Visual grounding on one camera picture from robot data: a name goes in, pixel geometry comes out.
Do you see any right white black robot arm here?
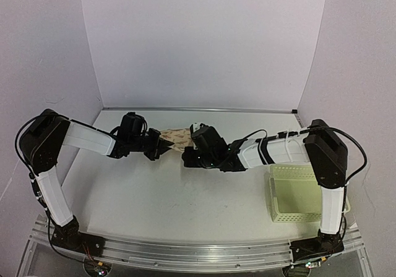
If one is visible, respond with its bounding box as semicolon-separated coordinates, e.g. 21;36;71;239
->
182;119;348;254

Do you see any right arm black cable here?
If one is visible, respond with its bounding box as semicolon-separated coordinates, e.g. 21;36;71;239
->
238;126;368;185

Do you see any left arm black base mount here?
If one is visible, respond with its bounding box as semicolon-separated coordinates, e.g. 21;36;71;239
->
49;216;105;257

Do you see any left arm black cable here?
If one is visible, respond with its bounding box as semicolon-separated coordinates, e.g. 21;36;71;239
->
15;116;52;219

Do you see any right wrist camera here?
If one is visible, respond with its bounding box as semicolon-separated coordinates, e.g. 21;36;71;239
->
189;122;206;150

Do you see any floral mesh laundry bag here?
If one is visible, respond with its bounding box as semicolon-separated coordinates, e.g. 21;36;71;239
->
160;128;193;153

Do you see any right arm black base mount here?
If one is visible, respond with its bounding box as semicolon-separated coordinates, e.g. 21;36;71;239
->
290;230;344;265

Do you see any pale yellow plastic basket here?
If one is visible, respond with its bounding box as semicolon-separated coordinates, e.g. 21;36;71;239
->
269;164;350;234

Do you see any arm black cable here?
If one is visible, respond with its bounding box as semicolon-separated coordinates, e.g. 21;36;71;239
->
238;126;368;185
15;116;52;219

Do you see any aluminium front rail frame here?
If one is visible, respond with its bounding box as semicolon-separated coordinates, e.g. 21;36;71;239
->
18;211;372;277

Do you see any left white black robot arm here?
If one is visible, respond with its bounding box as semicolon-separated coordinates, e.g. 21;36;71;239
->
14;109;173;227

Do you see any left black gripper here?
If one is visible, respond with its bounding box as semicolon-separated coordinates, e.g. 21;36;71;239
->
129;128;174;161

